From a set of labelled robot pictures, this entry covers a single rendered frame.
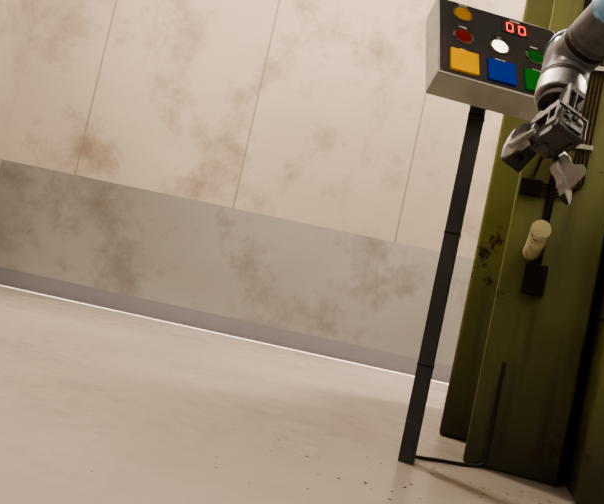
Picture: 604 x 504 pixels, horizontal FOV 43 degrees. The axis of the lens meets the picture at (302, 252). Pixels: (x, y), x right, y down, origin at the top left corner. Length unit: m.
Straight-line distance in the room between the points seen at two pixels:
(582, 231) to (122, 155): 4.11
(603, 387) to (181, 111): 4.29
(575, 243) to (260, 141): 3.68
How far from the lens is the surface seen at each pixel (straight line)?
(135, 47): 5.97
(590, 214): 2.27
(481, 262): 2.68
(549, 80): 1.50
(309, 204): 5.52
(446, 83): 1.94
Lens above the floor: 0.35
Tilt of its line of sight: 4 degrees up
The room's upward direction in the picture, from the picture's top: 12 degrees clockwise
